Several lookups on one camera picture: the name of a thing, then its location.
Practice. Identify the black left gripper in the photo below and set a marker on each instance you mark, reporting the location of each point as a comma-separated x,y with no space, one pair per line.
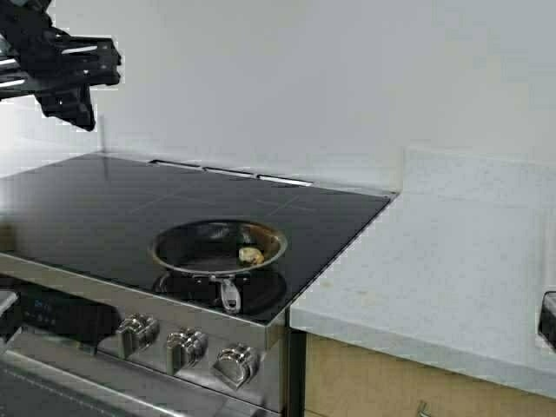
42,48

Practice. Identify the black frying pan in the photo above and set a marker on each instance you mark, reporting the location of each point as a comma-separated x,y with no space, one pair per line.
201,262

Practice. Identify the stainless steel stove range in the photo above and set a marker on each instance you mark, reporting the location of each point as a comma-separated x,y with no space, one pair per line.
75,263

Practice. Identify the left chrome stove knob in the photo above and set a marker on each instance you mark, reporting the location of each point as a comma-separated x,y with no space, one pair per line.
136,333

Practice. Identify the chrome stove knob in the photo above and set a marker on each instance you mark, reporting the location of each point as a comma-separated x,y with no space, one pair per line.
136,333
184,349
236,365

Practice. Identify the middle chrome stove knob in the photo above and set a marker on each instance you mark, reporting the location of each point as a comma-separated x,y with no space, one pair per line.
184,349

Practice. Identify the right chrome stove knob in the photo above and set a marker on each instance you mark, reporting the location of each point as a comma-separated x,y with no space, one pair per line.
236,365

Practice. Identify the wooden cabinet drawer front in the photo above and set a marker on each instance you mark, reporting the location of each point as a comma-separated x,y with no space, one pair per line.
344,380

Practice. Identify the black object at right edge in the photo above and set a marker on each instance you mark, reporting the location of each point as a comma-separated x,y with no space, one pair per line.
546,325

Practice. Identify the oven door handle bar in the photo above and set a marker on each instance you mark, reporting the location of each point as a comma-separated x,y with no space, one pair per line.
126,387

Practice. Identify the metal drawer handle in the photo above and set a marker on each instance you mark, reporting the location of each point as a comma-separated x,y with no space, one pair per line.
422,410

